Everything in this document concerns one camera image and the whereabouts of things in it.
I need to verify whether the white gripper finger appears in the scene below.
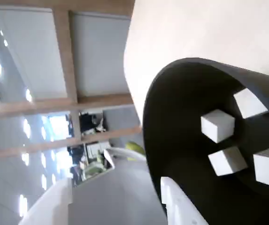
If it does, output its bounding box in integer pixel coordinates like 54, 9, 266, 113
17, 178, 74, 225
160, 177, 209, 225

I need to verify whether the black round pot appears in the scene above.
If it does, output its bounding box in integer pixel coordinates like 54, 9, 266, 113
142, 57, 269, 225

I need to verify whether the yellow green object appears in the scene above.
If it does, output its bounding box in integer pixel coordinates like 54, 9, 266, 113
125, 141, 147, 161

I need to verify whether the wooden frame partition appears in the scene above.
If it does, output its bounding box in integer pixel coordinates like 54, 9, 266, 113
0, 0, 145, 163

